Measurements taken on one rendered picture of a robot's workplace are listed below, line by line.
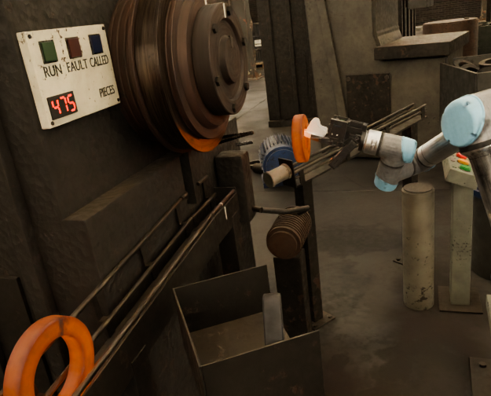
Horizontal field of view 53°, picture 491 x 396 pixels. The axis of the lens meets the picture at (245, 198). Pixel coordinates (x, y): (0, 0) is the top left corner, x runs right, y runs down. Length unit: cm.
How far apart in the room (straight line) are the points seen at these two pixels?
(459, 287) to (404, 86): 205
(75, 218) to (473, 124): 92
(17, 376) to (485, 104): 112
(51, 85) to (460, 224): 155
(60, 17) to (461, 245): 162
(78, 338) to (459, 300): 164
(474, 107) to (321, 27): 283
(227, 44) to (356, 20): 272
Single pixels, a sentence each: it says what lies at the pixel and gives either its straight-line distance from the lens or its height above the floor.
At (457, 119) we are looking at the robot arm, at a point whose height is 92.
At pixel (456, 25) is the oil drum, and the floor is 84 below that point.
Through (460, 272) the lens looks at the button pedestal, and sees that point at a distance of 216.
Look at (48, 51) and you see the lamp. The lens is 105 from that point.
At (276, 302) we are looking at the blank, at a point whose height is 75.
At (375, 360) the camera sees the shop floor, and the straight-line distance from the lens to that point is 193.
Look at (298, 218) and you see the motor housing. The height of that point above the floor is 52.
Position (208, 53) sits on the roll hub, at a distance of 120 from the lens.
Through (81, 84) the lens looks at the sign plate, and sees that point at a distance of 113.
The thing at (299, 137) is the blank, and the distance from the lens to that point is 154.
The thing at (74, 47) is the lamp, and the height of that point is 120.
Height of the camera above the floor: 122
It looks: 20 degrees down
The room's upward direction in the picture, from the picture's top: 8 degrees counter-clockwise
